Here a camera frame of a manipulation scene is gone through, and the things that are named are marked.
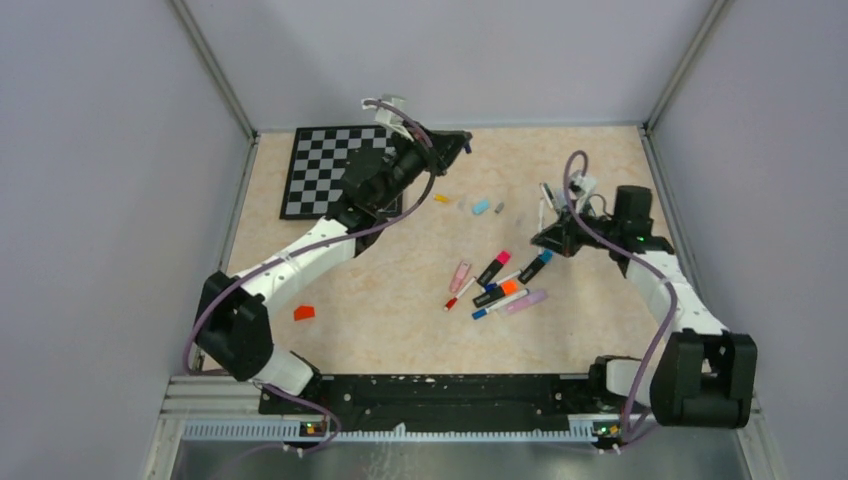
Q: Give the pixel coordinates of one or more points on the lilac highlighter pen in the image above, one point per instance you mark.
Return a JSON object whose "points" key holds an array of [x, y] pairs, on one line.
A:
{"points": [[530, 299]]}

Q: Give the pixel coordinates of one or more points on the yellow capped white pen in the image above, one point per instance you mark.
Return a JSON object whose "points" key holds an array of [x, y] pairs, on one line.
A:
{"points": [[548, 196]]}

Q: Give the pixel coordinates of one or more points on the pink correction tape pen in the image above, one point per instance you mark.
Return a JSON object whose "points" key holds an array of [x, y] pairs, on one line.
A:
{"points": [[459, 276]]}

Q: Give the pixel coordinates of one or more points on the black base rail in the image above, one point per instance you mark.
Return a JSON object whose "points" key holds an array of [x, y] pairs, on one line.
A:
{"points": [[469, 403]]}

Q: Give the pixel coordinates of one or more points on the pink capped black highlighter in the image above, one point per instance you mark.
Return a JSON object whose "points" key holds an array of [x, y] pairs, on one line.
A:
{"points": [[493, 268]]}

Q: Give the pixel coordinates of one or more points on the light blue tape cap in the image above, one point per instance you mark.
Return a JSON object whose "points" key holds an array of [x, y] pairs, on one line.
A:
{"points": [[480, 207]]}

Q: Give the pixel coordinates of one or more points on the blue capped white marker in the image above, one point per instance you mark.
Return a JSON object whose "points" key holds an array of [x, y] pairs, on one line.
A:
{"points": [[499, 304]]}

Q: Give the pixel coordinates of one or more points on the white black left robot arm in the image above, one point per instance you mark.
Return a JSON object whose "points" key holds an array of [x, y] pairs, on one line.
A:
{"points": [[359, 178]]}

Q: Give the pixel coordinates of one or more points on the black white checkerboard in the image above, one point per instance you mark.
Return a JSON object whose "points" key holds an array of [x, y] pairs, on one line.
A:
{"points": [[317, 163]]}

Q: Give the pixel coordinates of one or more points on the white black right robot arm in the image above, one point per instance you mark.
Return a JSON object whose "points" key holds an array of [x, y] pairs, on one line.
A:
{"points": [[695, 372]]}

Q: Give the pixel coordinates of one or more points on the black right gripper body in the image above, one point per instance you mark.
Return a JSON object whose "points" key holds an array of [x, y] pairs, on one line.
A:
{"points": [[576, 235]]}

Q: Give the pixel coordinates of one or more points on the blue capped black highlighter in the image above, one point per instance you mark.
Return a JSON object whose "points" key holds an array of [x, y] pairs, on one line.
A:
{"points": [[535, 266]]}

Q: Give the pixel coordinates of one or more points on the dark blue capped pen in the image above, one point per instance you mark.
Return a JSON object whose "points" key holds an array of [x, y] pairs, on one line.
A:
{"points": [[541, 215]]}

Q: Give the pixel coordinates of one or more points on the orange capped black highlighter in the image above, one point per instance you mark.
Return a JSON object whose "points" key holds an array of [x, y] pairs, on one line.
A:
{"points": [[495, 294]]}

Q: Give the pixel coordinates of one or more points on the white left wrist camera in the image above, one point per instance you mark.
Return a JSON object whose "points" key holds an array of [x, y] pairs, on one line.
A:
{"points": [[385, 111]]}

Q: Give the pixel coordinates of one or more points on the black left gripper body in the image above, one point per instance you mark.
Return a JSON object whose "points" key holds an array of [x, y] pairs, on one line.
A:
{"points": [[431, 161]]}

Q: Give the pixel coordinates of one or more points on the small orange block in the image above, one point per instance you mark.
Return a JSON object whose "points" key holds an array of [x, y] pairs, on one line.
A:
{"points": [[304, 312]]}

